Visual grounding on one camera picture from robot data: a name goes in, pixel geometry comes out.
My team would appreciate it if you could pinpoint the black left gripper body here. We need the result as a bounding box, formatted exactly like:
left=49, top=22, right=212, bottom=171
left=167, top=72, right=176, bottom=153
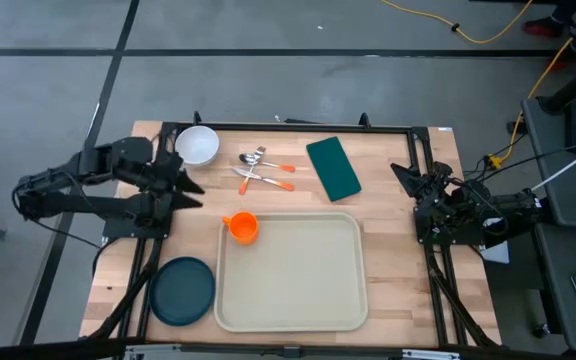
left=140, top=152, right=184, bottom=224

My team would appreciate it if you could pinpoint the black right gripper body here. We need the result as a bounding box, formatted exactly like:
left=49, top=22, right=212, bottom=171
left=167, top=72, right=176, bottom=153
left=410, top=162, right=454, bottom=211

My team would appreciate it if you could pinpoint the white ribbed bowl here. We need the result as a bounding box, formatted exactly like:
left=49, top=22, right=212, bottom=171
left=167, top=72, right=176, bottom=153
left=174, top=125, right=221, bottom=167

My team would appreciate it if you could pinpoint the orange mug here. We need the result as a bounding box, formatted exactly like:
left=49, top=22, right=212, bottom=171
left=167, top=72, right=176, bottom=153
left=221, top=210, right=260, bottom=247

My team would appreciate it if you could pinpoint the spoon with orange handle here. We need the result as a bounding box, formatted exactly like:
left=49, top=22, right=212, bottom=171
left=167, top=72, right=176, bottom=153
left=238, top=152, right=297, bottom=174

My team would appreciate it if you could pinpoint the green cloth napkin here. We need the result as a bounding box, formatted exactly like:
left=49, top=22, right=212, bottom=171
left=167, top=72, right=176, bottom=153
left=305, top=135, right=363, bottom=203

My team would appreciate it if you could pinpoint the orange-handled fork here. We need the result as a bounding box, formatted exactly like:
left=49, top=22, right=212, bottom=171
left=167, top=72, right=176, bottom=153
left=231, top=167, right=296, bottom=193

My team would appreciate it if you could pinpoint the dark blue plate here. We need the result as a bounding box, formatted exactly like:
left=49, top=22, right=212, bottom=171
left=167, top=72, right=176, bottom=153
left=148, top=256, right=217, bottom=328

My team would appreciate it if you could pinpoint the beige plastic tray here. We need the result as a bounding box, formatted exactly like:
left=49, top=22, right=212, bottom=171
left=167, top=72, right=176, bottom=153
left=213, top=211, right=369, bottom=334

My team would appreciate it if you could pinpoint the grey side table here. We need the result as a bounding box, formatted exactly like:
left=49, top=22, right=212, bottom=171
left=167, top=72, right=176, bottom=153
left=520, top=97, right=576, bottom=229
left=534, top=222, right=576, bottom=354

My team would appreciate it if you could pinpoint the person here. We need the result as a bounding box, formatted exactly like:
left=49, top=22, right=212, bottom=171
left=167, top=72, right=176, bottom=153
left=520, top=0, right=576, bottom=72

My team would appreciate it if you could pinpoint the yellow extension cable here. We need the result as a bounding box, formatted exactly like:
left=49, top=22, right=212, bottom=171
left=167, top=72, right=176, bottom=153
left=487, top=2, right=576, bottom=169
left=378, top=0, right=535, bottom=45

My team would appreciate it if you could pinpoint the white cable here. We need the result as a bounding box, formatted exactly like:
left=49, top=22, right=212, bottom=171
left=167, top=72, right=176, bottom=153
left=531, top=138, right=576, bottom=193

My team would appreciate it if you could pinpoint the black camera mount rail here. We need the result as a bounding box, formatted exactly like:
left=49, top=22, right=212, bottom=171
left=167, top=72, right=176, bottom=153
left=0, top=337, right=576, bottom=360

